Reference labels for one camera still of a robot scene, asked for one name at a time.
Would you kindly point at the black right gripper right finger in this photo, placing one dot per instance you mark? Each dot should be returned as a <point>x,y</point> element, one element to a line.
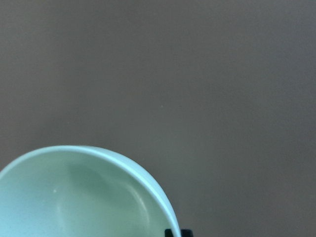
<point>186,233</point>

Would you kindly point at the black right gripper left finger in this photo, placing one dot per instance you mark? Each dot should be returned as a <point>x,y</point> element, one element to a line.
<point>168,233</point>

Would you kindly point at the light green bowl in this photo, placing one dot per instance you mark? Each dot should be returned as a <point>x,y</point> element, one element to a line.
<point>82,191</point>

